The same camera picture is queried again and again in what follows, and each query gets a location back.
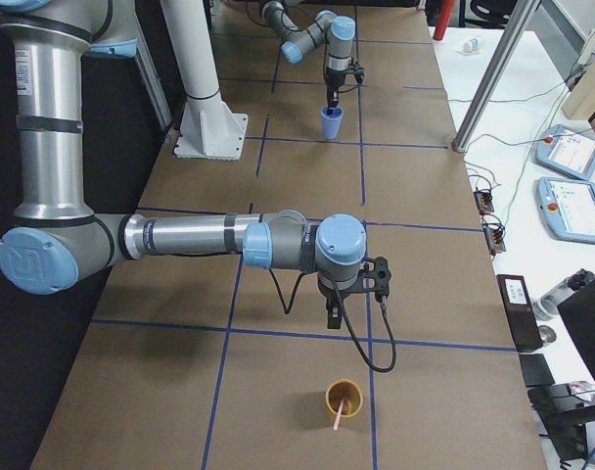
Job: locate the far teach pendant tablet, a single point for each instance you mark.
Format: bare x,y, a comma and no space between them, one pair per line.
567,151

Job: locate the aluminium frame post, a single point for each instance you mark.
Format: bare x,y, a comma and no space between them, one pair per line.
505,48

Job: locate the orange cup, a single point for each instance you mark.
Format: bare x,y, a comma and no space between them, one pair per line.
344,394

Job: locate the teach pendant tablet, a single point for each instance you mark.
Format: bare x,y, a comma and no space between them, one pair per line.
567,151
567,208

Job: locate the orange connector board near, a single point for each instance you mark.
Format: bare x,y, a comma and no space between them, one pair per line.
494,234

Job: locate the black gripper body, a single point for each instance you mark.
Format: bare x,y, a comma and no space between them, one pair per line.
333,81
335,295

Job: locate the black monitor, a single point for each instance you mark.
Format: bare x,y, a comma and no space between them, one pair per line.
578,315

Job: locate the orange connector board far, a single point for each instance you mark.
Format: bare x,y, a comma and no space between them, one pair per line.
483,198

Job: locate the orange connector board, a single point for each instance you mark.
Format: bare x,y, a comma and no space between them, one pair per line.
494,234
483,198

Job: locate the blue ribbed plastic cup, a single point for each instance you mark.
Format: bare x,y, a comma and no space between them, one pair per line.
330,126

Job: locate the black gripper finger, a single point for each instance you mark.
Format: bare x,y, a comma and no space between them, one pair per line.
333,108
334,320

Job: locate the white blue tube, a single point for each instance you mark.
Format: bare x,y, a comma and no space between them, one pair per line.
471,46

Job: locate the near teach pendant tablet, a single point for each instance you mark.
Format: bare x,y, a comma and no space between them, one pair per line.
567,208

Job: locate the black box with label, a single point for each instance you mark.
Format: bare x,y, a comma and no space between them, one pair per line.
519,312

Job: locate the silver round can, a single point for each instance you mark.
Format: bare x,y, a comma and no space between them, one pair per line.
547,334

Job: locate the white pedestal column base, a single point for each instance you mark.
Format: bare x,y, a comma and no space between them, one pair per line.
208,128

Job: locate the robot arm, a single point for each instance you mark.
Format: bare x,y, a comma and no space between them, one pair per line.
120,145
336,33

